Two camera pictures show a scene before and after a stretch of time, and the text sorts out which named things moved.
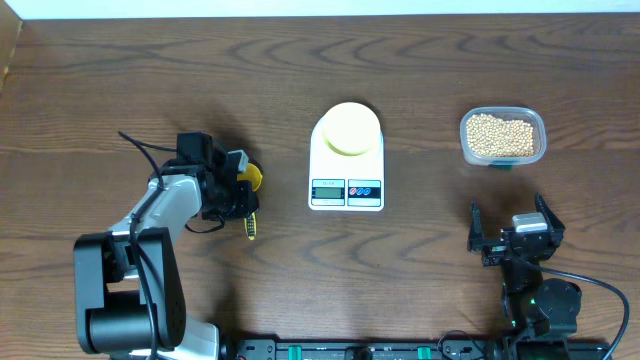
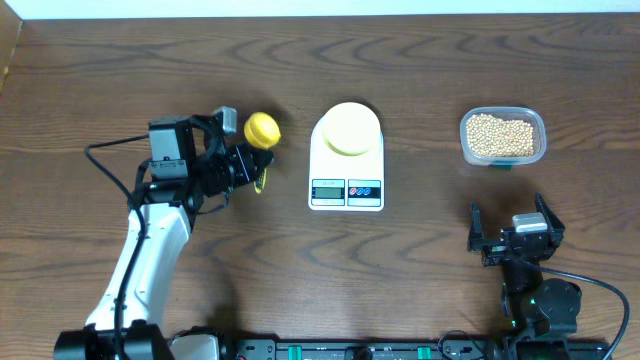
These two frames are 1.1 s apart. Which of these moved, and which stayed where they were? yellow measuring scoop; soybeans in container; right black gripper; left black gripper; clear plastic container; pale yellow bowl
Moved: left black gripper; yellow measuring scoop
Stayed: pale yellow bowl; right black gripper; soybeans in container; clear plastic container
